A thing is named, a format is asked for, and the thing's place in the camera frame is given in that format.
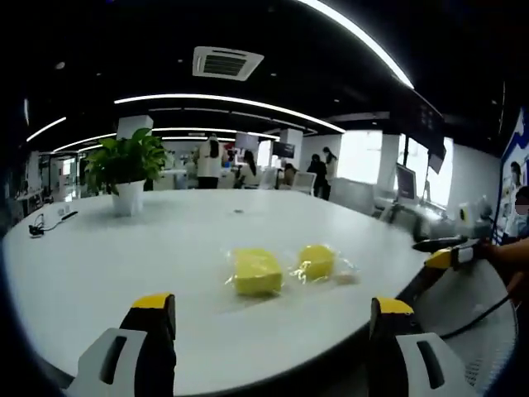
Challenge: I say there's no small beige piece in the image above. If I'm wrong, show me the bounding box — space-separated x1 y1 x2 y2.
333 270 360 286

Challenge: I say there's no person's right hand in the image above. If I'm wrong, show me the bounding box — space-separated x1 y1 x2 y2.
479 242 522 294

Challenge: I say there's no ceiling air conditioner vent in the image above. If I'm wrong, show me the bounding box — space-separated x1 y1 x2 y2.
192 45 265 82

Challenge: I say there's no long ceiling light strip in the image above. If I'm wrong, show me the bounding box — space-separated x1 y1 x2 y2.
113 93 346 134
296 0 416 90

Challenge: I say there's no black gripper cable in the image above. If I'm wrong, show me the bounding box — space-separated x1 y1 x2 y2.
440 289 516 341

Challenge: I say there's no desktop computer monitor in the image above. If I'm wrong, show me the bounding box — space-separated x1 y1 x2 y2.
395 163 418 203

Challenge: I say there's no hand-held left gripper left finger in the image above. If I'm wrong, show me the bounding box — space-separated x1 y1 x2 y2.
65 292 177 397

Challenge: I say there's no light grey office chair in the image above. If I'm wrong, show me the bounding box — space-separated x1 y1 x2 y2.
330 177 374 213

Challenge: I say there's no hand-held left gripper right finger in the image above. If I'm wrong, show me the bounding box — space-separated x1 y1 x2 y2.
369 296 480 397

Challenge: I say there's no blue wall poster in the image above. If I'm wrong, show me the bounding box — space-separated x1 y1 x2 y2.
497 106 529 243

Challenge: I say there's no white office chair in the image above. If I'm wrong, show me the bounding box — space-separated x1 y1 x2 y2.
294 171 317 196

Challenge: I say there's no round yellow silicone block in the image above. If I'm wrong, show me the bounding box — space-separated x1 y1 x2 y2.
288 243 361 289

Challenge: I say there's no green plant in white pot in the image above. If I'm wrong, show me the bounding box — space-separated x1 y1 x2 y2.
84 127 169 217

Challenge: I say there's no hanging dark display screen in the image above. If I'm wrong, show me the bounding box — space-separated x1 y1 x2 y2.
272 141 297 159
235 132 260 151

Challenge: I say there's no black cable with clip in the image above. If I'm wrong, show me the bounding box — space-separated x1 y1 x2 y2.
27 210 79 239

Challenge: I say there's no short ceiling light strip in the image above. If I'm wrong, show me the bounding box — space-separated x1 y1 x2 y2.
26 117 68 144

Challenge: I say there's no rectangular yellow silicone block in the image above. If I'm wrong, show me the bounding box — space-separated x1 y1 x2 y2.
222 246 287 299

